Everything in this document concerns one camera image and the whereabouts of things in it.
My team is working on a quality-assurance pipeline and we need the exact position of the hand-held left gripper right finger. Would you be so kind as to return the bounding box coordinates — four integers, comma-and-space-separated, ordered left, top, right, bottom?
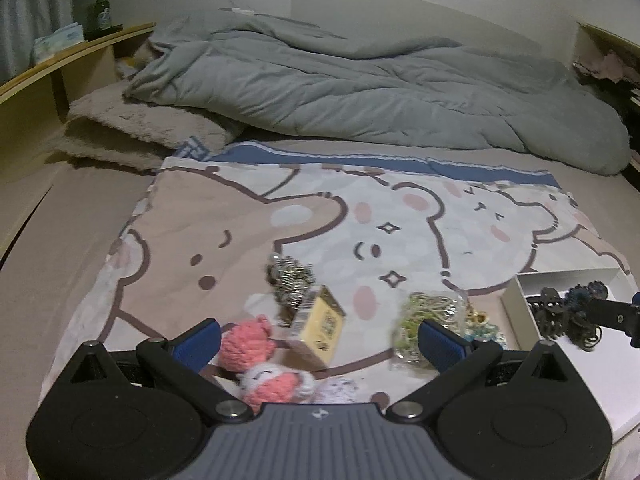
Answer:
386, 318, 573, 422

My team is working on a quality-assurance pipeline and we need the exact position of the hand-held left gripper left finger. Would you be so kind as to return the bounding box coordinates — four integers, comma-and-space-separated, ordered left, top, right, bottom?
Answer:
65, 318, 255, 422

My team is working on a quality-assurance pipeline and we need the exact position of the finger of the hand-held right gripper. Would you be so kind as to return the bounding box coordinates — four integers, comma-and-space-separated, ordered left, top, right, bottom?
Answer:
586, 291, 640, 349

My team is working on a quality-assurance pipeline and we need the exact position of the white cardboard box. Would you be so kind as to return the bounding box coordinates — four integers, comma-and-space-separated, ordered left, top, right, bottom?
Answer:
501, 267, 640, 443

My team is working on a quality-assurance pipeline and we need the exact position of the braided hair tie bundle with pearls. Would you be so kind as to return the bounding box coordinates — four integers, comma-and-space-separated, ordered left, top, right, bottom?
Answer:
265, 254, 317, 312

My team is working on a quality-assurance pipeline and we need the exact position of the blue flower hair clip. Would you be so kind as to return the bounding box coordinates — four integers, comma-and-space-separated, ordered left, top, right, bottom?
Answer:
565, 282, 609, 312

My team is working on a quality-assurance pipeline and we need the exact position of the pink and white crochet doll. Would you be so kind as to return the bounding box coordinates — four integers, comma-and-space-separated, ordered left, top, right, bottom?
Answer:
219, 315, 317, 409

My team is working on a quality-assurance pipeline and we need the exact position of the white grey crochet toy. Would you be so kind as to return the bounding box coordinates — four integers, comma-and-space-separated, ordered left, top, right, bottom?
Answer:
314, 377, 359, 406

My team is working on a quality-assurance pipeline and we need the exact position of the small yellow cardboard box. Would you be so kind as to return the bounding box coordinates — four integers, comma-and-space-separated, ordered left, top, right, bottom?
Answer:
287, 285, 347, 367

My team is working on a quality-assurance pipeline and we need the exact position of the printed bear blanket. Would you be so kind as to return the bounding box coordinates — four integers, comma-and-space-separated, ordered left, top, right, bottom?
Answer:
30, 140, 636, 461

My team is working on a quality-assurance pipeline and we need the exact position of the beige fluffy blanket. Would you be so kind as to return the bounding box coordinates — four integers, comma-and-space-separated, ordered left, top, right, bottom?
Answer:
54, 80, 246, 173

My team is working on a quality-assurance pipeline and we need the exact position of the pile of pink clothes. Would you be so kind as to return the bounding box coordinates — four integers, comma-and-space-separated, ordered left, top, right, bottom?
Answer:
574, 47, 640, 85

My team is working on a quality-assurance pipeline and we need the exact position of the grey quilted duvet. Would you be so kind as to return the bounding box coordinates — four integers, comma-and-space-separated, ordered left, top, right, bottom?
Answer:
122, 10, 632, 177

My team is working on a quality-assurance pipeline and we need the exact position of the wooden bedside shelf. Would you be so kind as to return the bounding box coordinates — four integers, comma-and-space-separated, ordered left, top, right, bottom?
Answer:
0, 22, 158, 161

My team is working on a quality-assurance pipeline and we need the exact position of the black tray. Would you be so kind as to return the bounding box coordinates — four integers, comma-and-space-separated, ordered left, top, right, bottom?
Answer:
84, 23, 124, 41

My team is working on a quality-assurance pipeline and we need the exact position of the tissue pack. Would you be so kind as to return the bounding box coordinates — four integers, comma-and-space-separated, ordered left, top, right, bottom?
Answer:
32, 23, 85, 63

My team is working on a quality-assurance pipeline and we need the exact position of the green glass bottle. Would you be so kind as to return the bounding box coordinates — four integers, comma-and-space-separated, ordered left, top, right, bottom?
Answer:
87, 0, 112, 41

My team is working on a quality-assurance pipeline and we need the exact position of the grey curtain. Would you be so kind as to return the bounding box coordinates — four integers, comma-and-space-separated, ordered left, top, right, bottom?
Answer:
0, 0, 76, 82

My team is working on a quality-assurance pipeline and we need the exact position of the clear bag of green hair ties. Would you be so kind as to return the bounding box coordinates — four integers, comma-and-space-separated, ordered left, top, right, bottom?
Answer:
391, 291, 472, 370

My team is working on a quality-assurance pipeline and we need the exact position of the teal beaded bracelet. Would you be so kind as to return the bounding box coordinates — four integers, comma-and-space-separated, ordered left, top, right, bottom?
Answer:
464, 322, 509, 352

